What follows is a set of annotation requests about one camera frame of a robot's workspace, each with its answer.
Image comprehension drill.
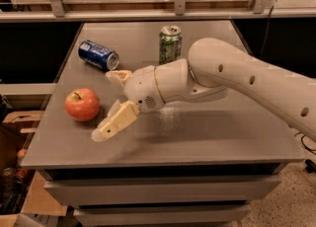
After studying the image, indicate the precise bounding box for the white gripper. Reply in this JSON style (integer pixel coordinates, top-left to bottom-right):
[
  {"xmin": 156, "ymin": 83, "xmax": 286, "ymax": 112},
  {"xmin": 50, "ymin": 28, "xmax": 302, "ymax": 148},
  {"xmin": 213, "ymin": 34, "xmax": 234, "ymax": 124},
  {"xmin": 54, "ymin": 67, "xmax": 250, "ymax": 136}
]
[{"xmin": 92, "ymin": 66, "xmax": 165, "ymax": 142}]

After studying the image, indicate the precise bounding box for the red apple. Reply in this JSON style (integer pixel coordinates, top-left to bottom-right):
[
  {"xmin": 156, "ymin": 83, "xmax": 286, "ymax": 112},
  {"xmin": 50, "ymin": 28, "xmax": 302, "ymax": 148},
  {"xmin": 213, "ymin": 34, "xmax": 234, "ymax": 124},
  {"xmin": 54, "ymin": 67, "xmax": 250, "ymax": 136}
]
[{"xmin": 64, "ymin": 88, "xmax": 100, "ymax": 121}]

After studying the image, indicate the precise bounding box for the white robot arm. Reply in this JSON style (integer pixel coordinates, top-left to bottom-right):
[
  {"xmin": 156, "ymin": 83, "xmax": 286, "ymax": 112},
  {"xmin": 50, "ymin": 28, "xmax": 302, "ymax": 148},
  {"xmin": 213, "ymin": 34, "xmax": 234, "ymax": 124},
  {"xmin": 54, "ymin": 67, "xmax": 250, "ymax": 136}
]
[{"xmin": 92, "ymin": 38, "xmax": 316, "ymax": 142}]

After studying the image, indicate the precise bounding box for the blue soda can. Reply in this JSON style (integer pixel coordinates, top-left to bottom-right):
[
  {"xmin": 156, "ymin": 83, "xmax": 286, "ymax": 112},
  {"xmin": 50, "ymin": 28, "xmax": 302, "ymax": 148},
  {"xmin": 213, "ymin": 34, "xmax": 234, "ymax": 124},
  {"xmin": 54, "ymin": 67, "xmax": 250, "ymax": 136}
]
[{"xmin": 78, "ymin": 39, "xmax": 119, "ymax": 71}]

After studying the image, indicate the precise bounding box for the green soda can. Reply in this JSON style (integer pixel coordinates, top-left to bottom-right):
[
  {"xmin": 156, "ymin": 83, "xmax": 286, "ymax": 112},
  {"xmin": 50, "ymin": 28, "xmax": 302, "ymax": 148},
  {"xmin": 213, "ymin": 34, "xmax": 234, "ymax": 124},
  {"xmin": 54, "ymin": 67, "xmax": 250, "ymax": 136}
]
[{"xmin": 159, "ymin": 25, "xmax": 182, "ymax": 64}]

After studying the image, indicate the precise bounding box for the grey drawer cabinet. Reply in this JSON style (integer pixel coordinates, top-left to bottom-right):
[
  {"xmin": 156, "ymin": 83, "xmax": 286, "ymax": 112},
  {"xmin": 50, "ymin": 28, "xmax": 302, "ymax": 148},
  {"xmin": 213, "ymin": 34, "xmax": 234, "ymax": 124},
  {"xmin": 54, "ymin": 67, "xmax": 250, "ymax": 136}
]
[{"xmin": 20, "ymin": 20, "xmax": 306, "ymax": 227}]

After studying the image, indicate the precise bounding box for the cardboard box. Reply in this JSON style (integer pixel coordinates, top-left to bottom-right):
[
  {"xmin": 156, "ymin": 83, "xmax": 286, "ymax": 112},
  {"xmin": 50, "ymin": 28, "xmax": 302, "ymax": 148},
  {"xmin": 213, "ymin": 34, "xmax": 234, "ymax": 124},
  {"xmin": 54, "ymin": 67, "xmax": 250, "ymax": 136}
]
[{"xmin": 0, "ymin": 111, "xmax": 67, "ymax": 227}]

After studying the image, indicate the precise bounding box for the metal railing frame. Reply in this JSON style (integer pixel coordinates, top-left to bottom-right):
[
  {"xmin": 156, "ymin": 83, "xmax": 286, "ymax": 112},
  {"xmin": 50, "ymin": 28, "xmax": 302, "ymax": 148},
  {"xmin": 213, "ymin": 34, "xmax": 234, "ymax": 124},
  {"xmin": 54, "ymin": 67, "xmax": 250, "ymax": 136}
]
[{"xmin": 0, "ymin": 0, "xmax": 316, "ymax": 23}]

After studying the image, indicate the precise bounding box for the black cable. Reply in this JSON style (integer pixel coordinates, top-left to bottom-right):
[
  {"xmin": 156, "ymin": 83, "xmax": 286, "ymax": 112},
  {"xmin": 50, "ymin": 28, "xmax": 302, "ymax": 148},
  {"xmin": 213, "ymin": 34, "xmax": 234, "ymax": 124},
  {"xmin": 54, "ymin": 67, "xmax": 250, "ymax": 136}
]
[{"xmin": 293, "ymin": 131, "xmax": 316, "ymax": 175}]

